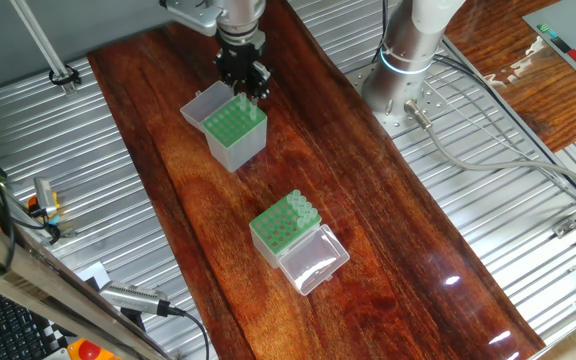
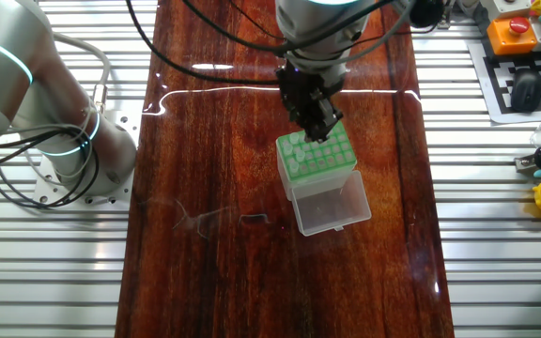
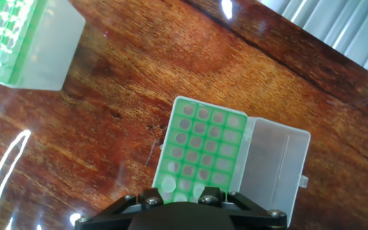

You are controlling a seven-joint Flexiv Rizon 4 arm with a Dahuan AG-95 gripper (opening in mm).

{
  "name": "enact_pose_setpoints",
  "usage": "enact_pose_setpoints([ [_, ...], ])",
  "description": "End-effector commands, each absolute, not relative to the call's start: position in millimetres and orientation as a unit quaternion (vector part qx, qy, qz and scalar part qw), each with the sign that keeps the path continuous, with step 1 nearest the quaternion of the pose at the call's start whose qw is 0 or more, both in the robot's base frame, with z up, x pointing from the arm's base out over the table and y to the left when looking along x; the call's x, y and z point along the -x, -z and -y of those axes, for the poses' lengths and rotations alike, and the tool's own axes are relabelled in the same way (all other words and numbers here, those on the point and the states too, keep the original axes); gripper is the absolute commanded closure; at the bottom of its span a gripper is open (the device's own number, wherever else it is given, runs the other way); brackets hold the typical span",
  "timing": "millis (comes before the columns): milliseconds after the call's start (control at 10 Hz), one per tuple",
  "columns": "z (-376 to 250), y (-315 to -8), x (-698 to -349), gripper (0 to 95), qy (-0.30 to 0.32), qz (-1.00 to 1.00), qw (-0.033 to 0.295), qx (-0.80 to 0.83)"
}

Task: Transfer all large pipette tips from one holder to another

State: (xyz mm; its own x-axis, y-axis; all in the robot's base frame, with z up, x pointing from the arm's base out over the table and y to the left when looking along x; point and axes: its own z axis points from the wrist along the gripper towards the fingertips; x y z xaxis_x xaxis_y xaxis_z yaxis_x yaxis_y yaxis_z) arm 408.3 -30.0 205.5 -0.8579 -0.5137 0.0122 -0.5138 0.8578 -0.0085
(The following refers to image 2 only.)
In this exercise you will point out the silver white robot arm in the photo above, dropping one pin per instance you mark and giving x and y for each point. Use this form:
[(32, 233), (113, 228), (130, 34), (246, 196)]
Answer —
[(7, 70)]

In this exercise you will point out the tall translucent green tip box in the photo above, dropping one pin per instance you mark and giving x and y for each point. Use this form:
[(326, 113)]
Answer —
[(331, 206)]

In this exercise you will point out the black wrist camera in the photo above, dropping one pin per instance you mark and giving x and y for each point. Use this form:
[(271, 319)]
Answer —
[(426, 11)]

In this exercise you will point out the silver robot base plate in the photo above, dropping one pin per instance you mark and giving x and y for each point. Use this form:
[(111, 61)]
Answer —
[(127, 124)]

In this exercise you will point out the glossy brown wooden board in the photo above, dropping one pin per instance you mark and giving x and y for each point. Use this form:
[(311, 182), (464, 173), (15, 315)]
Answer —
[(228, 281)]

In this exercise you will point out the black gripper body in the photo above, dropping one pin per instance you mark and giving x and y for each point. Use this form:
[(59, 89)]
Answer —
[(308, 91)]

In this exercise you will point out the yellow button box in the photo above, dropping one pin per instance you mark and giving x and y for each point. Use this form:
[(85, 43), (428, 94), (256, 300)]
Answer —
[(505, 44)]

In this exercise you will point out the red emergency stop button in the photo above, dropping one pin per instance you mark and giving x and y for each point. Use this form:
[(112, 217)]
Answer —
[(518, 24)]

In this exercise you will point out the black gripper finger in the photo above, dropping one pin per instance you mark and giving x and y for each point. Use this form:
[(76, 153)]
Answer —
[(334, 115), (315, 129)]

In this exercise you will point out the black computer mouse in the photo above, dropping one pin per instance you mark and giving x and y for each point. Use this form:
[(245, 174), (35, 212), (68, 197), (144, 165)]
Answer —
[(526, 91)]

